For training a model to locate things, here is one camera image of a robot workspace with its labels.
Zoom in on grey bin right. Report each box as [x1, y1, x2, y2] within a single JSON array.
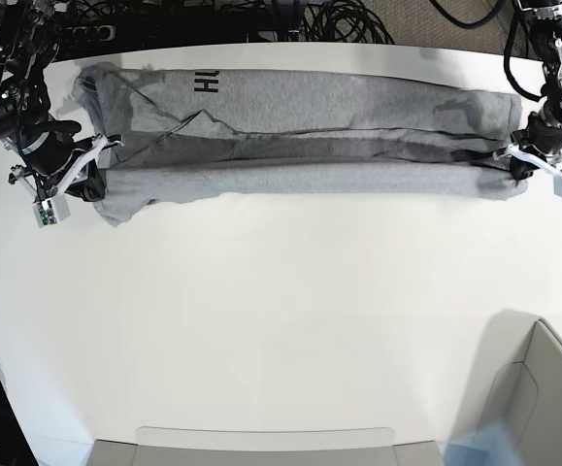
[[478, 320, 562, 465]]

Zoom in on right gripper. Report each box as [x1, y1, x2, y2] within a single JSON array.
[[9, 120, 121, 203]]

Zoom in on grey T-shirt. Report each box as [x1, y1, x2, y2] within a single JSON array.
[[73, 63, 527, 225]]

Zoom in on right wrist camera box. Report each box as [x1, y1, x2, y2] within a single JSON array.
[[33, 195, 71, 228]]

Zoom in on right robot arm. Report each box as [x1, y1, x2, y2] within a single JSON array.
[[0, 1, 120, 202]]

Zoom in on black cable bundle centre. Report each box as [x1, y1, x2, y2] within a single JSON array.
[[299, 0, 396, 46]]

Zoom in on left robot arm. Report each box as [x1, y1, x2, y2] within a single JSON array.
[[494, 1, 562, 181]]

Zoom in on black power strip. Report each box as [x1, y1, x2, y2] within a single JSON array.
[[63, 24, 116, 44]]

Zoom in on blue translucent object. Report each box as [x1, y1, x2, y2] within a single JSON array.
[[440, 421, 520, 466]]

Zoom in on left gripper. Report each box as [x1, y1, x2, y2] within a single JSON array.
[[492, 112, 562, 182]]

